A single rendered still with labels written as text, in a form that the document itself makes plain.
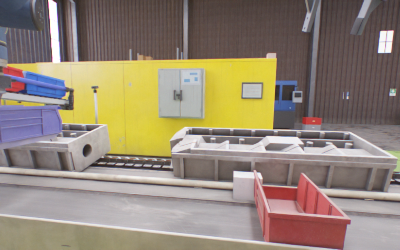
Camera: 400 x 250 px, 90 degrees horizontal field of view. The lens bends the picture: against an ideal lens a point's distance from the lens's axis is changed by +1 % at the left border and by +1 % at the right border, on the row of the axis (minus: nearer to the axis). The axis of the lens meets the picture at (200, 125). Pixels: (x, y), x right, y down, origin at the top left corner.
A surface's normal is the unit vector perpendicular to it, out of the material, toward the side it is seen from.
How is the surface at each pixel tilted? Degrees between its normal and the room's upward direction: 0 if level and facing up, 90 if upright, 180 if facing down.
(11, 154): 100
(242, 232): 0
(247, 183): 90
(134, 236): 90
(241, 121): 90
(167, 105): 90
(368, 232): 0
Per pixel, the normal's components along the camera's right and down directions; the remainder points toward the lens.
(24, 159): -0.14, 0.28
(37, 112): 0.99, 0.06
